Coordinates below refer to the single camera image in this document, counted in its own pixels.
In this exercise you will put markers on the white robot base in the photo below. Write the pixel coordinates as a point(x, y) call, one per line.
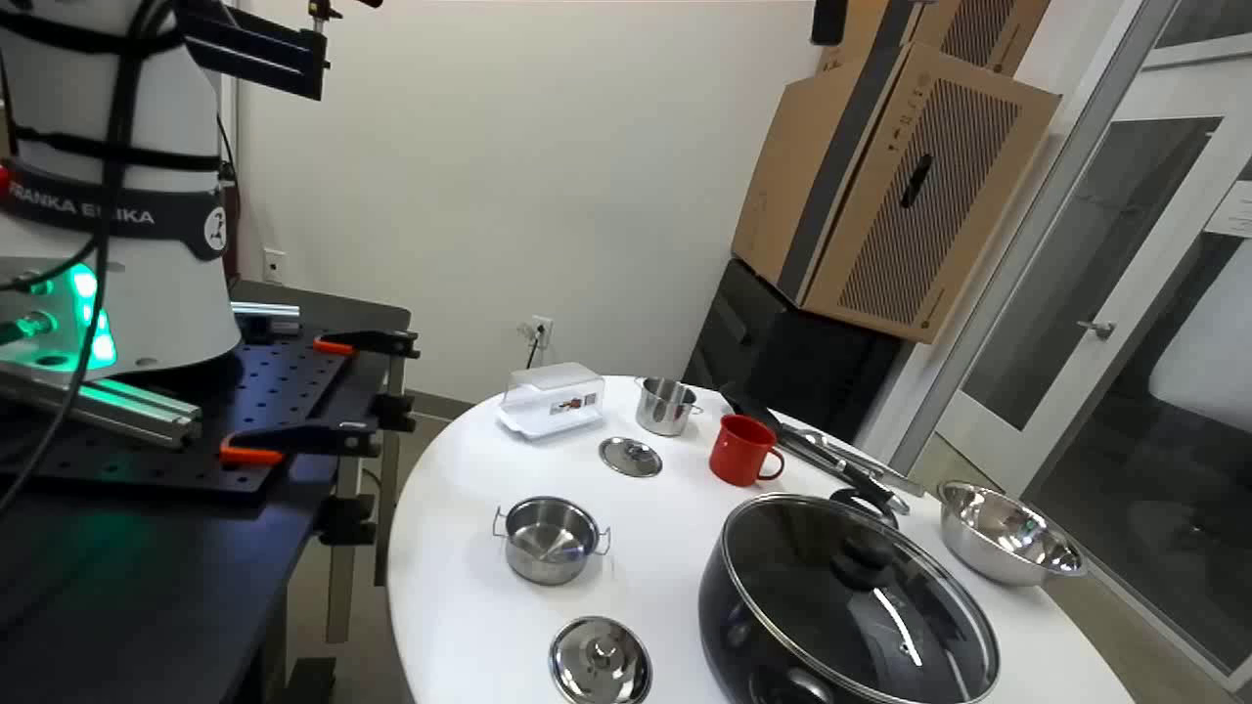
point(111, 211)

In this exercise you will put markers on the steel mixing bowl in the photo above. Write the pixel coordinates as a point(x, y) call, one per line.
point(1003, 541)

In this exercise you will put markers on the steel cup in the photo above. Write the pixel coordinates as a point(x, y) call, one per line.
point(666, 408)

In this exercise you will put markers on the small flat steel lid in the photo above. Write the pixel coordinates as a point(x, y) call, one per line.
point(632, 459)

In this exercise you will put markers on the white rectangular tray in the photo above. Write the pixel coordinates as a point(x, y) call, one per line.
point(539, 414)

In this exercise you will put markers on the black drawer case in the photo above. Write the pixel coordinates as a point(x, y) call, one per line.
point(822, 372)

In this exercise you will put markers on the red mug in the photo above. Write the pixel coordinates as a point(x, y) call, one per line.
point(744, 452)

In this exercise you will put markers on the white round table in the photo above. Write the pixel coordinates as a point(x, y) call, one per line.
point(470, 629)

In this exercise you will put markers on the small steel pot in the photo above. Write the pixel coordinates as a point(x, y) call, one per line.
point(551, 541)

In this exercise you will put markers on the black kitchen utensils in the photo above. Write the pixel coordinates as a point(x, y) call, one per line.
point(822, 456)

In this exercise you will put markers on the large black pot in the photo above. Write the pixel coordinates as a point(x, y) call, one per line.
point(731, 627)

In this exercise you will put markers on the steel pot lid with knob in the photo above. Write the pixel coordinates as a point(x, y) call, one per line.
point(599, 663)

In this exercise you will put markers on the glass pot lid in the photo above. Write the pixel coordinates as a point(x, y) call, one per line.
point(861, 590)

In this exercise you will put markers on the cardboard box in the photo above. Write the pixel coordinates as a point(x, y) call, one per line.
point(887, 173)

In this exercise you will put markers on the black perforated mounting board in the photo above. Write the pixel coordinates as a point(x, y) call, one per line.
point(212, 426)

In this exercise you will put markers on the far orange-handled clamp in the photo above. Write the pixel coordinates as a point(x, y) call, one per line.
point(399, 346)

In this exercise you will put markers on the orange-handled clamp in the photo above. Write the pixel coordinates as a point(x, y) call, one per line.
point(317, 435)
point(399, 346)

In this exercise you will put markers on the near orange-handled clamp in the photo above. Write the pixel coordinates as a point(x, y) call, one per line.
point(317, 435)

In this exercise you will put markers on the black camera on mount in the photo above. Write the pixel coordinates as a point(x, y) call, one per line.
point(257, 49)

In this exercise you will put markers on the aluminium rail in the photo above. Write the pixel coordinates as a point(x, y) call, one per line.
point(111, 405)

